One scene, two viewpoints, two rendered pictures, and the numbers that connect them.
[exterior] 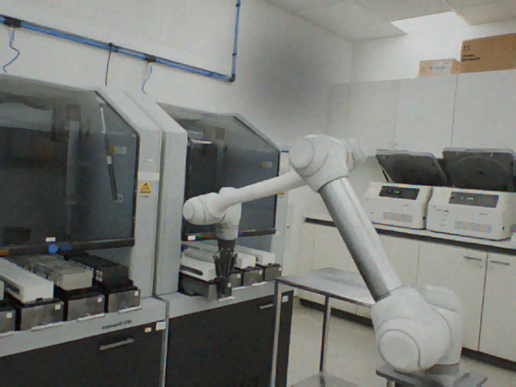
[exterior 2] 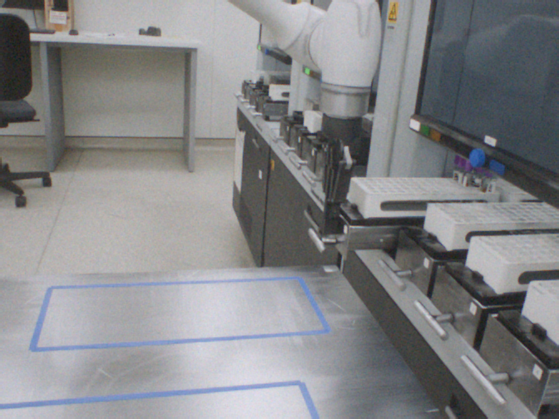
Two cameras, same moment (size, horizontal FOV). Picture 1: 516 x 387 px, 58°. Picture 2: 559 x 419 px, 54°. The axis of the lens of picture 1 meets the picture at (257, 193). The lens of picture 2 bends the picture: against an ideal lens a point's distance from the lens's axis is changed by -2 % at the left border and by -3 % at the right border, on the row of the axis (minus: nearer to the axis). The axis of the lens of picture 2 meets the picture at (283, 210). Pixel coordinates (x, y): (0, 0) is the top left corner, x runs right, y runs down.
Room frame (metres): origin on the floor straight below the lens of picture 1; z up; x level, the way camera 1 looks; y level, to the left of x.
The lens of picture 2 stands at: (2.43, -0.80, 1.19)
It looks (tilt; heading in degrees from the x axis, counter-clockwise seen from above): 21 degrees down; 123
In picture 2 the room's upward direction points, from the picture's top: 5 degrees clockwise
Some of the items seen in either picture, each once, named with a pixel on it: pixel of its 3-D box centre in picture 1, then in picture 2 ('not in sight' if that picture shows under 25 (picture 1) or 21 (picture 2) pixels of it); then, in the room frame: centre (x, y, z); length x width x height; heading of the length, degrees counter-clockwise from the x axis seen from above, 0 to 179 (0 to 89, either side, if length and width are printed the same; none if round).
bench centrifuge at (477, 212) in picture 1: (476, 192); not in sight; (3.77, -1.76, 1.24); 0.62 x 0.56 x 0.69; 138
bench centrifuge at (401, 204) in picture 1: (407, 188); not in sight; (4.16, -1.33, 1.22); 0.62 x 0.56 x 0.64; 136
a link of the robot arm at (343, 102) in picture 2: (227, 231); (344, 100); (1.96, 0.11, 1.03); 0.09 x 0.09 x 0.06
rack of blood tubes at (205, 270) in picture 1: (193, 268); (423, 199); (2.09, 0.26, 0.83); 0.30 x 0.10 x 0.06; 48
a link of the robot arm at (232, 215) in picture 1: (227, 205); (348, 39); (1.95, 0.12, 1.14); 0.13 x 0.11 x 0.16; 142
